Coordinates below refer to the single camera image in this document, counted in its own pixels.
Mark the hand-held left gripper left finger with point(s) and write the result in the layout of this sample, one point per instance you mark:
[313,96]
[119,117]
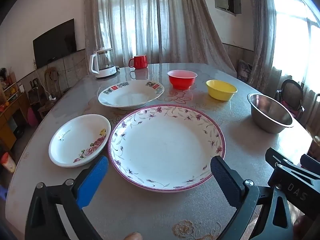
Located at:
[92,180]

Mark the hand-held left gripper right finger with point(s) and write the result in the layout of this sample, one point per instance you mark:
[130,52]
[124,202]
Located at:
[225,180]

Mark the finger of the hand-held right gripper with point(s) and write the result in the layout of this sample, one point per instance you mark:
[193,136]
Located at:
[297,185]
[311,163]

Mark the white rose print plate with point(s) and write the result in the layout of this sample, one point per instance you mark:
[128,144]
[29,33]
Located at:
[75,140]

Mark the stainless steel bowl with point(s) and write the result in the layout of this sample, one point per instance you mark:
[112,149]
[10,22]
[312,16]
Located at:
[267,115]

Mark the large purple floral plate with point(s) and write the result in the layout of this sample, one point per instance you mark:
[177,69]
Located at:
[165,147]

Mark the yellow plastic bowl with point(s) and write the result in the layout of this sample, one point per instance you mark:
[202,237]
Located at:
[220,91]

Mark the white plate red green print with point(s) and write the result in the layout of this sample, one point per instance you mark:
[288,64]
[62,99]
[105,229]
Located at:
[130,96]

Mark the red plastic bowl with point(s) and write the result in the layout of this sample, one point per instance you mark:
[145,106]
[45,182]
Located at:
[182,81]

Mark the person's left hand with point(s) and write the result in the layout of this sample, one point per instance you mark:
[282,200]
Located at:
[133,236]

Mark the black wicker-back chair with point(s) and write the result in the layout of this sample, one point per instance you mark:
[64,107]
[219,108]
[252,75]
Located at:
[290,90]

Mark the pink bag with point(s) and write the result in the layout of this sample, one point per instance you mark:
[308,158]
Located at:
[32,117]

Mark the white container orange lid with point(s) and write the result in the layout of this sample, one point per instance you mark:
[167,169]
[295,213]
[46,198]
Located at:
[7,162]

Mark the white power strip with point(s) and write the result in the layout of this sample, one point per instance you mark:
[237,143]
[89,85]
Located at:
[52,97]

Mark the black speaker box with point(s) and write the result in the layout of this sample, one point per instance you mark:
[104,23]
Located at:
[33,95]

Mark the wooden cabinet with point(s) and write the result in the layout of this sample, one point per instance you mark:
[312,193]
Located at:
[15,107]

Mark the wooden chair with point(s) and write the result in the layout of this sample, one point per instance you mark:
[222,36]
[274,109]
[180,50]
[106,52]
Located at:
[51,80]

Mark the white glass electric kettle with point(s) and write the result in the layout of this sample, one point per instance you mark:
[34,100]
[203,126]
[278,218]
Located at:
[105,71]

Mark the leaning printed cushion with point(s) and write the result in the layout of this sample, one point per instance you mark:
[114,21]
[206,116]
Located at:
[244,70]

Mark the red mug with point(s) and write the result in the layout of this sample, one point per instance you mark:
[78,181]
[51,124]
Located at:
[140,62]

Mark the bright window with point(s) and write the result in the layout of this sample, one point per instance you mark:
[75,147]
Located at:
[295,35]

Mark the narrow beige sheer curtain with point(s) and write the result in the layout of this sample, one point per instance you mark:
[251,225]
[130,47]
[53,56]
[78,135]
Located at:
[262,42]

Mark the wide beige sheer curtain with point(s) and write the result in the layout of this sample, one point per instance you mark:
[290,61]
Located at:
[175,30]

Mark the black wall television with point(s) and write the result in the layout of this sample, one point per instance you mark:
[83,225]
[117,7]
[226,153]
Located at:
[55,45]

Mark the grey wall electrical box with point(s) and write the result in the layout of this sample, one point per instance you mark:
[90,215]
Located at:
[221,0]

